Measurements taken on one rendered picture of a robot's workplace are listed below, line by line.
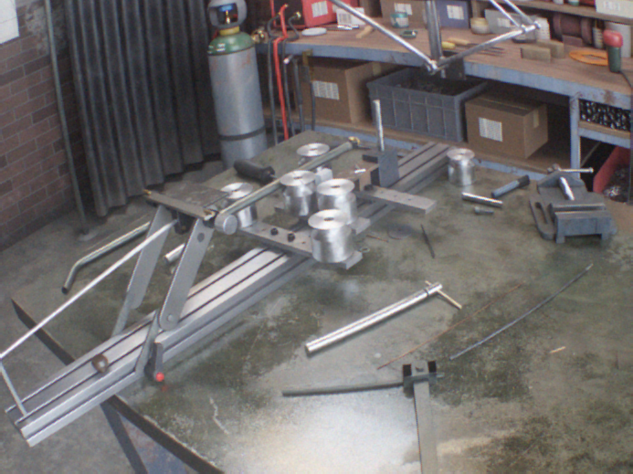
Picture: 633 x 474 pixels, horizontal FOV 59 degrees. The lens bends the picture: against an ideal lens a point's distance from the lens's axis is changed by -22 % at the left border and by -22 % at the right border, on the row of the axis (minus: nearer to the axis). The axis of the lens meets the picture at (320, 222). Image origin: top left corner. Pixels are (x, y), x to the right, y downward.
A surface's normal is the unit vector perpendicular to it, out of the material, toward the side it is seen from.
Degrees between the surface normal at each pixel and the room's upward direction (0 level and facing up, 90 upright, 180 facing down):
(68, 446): 0
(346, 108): 90
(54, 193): 90
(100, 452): 0
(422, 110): 90
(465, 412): 0
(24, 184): 90
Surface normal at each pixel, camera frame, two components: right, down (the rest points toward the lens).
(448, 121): -0.65, 0.40
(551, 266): -0.11, -0.89
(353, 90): 0.76, 0.24
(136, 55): -0.04, 0.45
